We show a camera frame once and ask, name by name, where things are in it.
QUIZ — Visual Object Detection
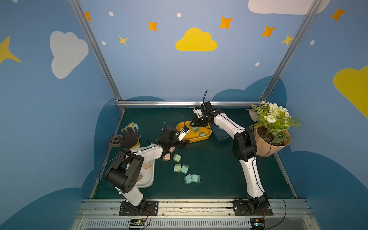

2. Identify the green plug cluster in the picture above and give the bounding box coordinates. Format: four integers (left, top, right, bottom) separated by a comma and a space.
191, 127, 199, 133
172, 154, 182, 163

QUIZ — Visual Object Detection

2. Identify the blue plug cluster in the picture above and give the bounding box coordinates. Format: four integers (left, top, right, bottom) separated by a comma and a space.
180, 164, 189, 174

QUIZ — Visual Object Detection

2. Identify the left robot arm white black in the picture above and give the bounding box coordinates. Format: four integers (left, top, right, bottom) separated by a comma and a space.
104, 126, 190, 209

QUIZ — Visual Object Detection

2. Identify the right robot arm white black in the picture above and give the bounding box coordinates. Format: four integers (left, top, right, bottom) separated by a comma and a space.
191, 101, 268, 213

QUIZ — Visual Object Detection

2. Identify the blue storage box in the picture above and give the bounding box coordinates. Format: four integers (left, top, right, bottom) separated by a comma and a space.
209, 123, 232, 141

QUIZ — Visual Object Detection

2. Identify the yellow storage box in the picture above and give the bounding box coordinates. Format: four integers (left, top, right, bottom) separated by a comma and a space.
176, 121, 212, 143

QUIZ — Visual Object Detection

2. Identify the white storage tray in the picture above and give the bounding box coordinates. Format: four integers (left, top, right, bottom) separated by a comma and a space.
136, 160, 155, 188

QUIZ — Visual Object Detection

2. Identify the yellow blue sponge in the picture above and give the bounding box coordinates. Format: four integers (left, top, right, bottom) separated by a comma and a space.
121, 122, 139, 132

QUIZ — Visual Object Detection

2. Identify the black rubber glove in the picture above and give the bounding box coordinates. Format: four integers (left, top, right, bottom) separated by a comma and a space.
118, 127, 140, 149

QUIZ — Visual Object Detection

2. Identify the brown grid drain cover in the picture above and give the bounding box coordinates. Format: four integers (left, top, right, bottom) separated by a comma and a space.
108, 135, 123, 147

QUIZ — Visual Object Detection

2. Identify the potted artificial flower plant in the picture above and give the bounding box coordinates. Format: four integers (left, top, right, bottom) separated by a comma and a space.
250, 101, 301, 157

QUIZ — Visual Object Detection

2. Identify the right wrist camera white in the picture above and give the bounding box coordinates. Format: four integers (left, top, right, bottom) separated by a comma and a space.
193, 105, 204, 118

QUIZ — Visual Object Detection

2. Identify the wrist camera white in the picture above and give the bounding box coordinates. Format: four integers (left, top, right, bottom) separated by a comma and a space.
178, 125, 190, 141
193, 105, 204, 118

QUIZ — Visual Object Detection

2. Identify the aluminium frame back bar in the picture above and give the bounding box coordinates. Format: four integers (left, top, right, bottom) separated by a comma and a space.
116, 101, 261, 107

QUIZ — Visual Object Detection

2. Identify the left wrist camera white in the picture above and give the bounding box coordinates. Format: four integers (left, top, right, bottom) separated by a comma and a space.
178, 125, 190, 141

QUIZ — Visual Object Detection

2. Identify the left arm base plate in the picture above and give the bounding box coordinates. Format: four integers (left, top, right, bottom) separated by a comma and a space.
119, 200, 159, 216

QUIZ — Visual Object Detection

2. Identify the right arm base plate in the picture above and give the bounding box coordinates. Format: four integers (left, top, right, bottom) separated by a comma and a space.
232, 199, 274, 216

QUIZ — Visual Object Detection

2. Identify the aluminium frame rail front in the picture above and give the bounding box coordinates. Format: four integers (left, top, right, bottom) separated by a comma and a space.
72, 197, 320, 230

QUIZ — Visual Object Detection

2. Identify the aluminium frame right post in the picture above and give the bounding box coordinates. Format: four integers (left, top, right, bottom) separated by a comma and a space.
259, 0, 323, 102

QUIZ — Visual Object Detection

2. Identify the aluminium frame post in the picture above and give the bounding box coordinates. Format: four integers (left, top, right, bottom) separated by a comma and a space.
259, 0, 323, 102
69, 0, 126, 114

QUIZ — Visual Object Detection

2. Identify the aluminium frame left post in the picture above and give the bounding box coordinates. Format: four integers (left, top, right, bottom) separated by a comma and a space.
69, 0, 126, 114

